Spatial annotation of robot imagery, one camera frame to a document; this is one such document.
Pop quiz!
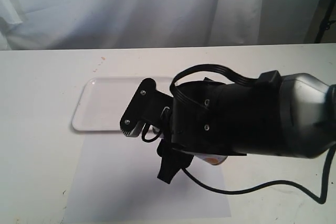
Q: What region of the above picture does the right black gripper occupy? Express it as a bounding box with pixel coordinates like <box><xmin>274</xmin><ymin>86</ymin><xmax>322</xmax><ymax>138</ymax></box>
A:
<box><xmin>156</xmin><ymin>77</ymin><xmax>282</xmax><ymax>184</ymax></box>

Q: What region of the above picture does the spray paint can with dots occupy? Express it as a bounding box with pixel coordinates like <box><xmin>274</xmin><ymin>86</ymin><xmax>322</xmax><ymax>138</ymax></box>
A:
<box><xmin>195</xmin><ymin>154</ymin><xmax>227</xmax><ymax>166</ymax></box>

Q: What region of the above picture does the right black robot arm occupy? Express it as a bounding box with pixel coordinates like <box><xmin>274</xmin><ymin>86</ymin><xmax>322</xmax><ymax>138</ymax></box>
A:
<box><xmin>157</xmin><ymin>71</ymin><xmax>335</xmax><ymax>183</ymax></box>

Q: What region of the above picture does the white paper sheet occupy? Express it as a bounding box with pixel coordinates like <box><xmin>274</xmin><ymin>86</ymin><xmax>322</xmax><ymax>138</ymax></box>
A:
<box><xmin>64</xmin><ymin>133</ymin><xmax>231</xmax><ymax>223</ymax></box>

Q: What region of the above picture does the white rectangular plastic tray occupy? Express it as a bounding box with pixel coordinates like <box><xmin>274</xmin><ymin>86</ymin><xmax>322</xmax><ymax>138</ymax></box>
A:
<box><xmin>71</xmin><ymin>77</ymin><xmax>177</xmax><ymax>132</ymax></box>

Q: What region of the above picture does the white backdrop curtain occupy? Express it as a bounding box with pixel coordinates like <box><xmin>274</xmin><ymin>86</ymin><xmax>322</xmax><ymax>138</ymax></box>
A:
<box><xmin>1</xmin><ymin>0</ymin><xmax>319</xmax><ymax>50</ymax></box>

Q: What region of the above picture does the black metal stand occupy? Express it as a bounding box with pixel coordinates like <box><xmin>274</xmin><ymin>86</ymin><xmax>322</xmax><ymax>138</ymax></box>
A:
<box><xmin>314</xmin><ymin>0</ymin><xmax>335</xmax><ymax>44</ymax></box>

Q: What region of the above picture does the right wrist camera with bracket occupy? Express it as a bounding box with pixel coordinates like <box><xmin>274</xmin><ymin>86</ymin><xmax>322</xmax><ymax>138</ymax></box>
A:
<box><xmin>120</xmin><ymin>78</ymin><xmax>173</xmax><ymax>137</ymax></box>

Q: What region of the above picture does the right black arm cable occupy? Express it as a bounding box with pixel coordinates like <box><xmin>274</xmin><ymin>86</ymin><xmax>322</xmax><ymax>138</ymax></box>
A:
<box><xmin>141</xmin><ymin>65</ymin><xmax>336</xmax><ymax>205</ymax></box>

